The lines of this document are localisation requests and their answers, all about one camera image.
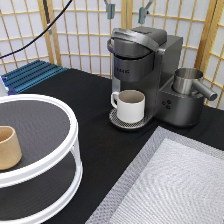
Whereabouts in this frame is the grey woven placemat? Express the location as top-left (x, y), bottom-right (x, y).
top-left (85, 127), bottom-right (224, 224)

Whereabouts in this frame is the white ceramic mug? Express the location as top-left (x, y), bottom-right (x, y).
top-left (111, 90), bottom-right (145, 123)

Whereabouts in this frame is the grey pod coffee machine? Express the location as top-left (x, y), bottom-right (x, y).
top-left (107, 26), bottom-right (208, 130)

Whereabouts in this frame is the tan ceramic cup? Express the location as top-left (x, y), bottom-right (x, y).
top-left (0, 126), bottom-right (22, 170)

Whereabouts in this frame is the wooden shoji screen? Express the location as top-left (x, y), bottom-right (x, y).
top-left (0, 0), bottom-right (224, 110)

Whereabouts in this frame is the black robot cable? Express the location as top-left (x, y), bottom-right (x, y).
top-left (0, 0), bottom-right (74, 61)

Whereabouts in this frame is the steel milk frother jug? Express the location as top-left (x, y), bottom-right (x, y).
top-left (173, 68), bottom-right (217, 101)

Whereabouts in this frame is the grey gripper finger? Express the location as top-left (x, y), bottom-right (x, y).
top-left (104, 0), bottom-right (115, 20)
top-left (138, 0), bottom-right (154, 24)

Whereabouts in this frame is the white two-tier round shelf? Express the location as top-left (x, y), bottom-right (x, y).
top-left (0, 94), bottom-right (83, 224)

